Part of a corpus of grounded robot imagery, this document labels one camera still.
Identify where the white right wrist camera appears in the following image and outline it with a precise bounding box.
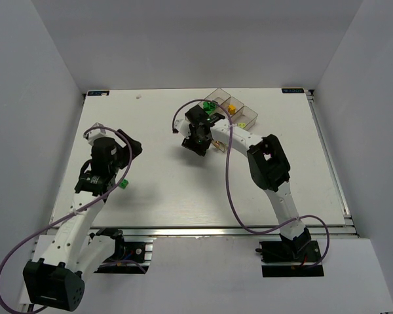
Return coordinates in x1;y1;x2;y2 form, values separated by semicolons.
173;119;189;137

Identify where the clear three-compartment container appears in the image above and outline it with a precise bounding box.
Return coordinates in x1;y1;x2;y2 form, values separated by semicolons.
204;88;259;154

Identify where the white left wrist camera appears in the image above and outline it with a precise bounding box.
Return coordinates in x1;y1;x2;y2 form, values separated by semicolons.
83;122;107;145

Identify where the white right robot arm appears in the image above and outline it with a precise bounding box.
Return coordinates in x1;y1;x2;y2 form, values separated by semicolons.
172;105;311;259

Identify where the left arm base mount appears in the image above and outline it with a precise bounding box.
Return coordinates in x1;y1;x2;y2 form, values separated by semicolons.
88;228;153;274

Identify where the blue label left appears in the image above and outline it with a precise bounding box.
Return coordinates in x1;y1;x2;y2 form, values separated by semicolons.
86;90;110;97

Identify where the green lego brick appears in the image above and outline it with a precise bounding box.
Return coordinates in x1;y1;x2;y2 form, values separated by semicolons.
119;179;129;189
208;102;217;111
203;101;210;111

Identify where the aluminium rail front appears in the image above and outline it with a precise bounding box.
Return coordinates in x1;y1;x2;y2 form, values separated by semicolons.
45;225;361;237

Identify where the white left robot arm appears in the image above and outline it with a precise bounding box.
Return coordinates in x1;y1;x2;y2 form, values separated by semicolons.
23;124;142;311

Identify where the small yellow lego brick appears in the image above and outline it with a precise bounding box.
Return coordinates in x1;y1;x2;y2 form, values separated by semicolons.
227;105;236;114

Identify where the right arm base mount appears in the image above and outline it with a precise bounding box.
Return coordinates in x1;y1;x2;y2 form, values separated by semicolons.
255;241;324;278

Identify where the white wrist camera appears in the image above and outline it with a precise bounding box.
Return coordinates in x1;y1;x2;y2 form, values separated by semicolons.
83;122;107;145
173;119;189;137

